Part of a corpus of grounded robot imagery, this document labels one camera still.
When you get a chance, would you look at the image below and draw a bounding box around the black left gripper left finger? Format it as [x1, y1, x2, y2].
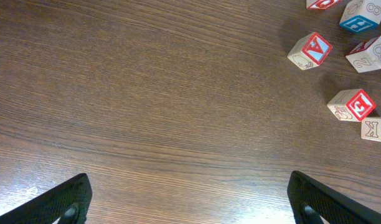
[0, 173, 92, 224]

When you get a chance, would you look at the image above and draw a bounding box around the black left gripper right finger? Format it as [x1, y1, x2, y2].
[287, 170, 381, 224]

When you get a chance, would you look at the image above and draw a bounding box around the green letter B block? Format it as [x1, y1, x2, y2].
[360, 117, 381, 142]

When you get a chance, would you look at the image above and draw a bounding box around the plain face number block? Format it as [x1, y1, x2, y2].
[346, 35, 381, 73]

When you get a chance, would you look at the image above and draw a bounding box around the red letter E block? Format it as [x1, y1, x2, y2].
[327, 89, 376, 122]

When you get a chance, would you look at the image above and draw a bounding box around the red letter A block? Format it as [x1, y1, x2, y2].
[287, 32, 332, 70]

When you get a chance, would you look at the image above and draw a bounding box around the blue letter wooden block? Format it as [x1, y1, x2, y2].
[339, 0, 381, 33]

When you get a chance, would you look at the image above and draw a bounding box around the red letter C block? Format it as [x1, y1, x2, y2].
[306, 0, 342, 10]

